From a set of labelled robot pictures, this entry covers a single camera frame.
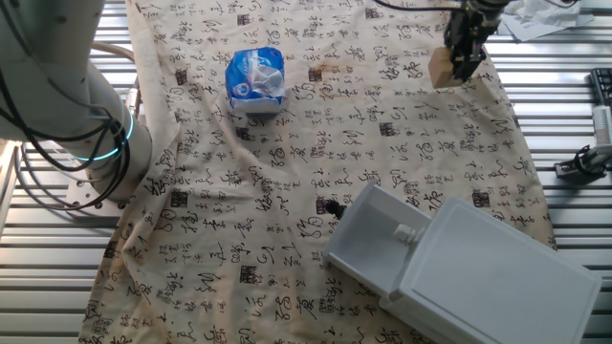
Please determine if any flat white paper sheet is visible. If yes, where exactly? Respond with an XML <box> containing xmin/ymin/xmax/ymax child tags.
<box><xmin>494</xmin><ymin>10</ymin><xmax>597</xmax><ymax>43</ymax></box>

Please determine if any blue tissue pack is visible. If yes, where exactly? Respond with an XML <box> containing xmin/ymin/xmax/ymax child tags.
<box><xmin>224</xmin><ymin>46</ymin><xmax>287</xmax><ymax>115</ymax></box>

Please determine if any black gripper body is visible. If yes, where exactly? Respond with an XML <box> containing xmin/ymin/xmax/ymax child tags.
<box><xmin>444</xmin><ymin>0</ymin><xmax>499</xmax><ymax>53</ymax></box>

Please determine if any beige calligraphy print cloth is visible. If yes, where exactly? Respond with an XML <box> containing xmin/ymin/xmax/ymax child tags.
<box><xmin>78</xmin><ymin>0</ymin><xmax>558</xmax><ymax>344</ymax></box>

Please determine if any white ribbed device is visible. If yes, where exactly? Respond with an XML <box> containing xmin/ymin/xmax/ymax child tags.
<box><xmin>591</xmin><ymin>105</ymin><xmax>612</xmax><ymax>147</ymax></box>

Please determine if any black keyboard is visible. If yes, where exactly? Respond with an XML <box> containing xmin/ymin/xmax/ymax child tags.
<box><xmin>590</xmin><ymin>66</ymin><xmax>612</xmax><ymax>109</ymax></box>

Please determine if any black drawer knob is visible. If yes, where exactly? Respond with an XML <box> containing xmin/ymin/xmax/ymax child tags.
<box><xmin>324</xmin><ymin>199</ymin><xmax>348</xmax><ymax>222</ymax></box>

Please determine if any crumpled white paper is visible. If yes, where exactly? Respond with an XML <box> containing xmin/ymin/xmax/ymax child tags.
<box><xmin>514</xmin><ymin>0</ymin><xmax>582</xmax><ymax>28</ymax></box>

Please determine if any light wooden cube block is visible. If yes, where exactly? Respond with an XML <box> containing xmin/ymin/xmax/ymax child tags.
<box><xmin>427</xmin><ymin>46</ymin><xmax>466</xmax><ymax>90</ymax></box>

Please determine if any black looped cable bundle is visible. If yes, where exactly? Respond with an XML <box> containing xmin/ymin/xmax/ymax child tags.
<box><xmin>0</xmin><ymin>71</ymin><xmax>133</xmax><ymax>212</ymax></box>

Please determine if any white plastic drawer cabinet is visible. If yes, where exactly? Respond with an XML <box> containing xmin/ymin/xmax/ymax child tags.
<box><xmin>380</xmin><ymin>195</ymin><xmax>603</xmax><ymax>344</ymax></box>

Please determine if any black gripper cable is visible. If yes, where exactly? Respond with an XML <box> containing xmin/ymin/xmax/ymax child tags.
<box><xmin>375</xmin><ymin>0</ymin><xmax>579</xmax><ymax>13</ymax></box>

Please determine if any thick pale hose cable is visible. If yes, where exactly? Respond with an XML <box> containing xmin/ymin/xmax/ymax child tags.
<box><xmin>88</xmin><ymin>41</ymin><xmax>142</xmax><ymax>120</ymax></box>

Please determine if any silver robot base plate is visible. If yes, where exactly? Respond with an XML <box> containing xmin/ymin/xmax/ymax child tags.
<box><xmin>64</xmin><ymin>179</ymin><xmax>133</xmax><ymax>219</ymax></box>

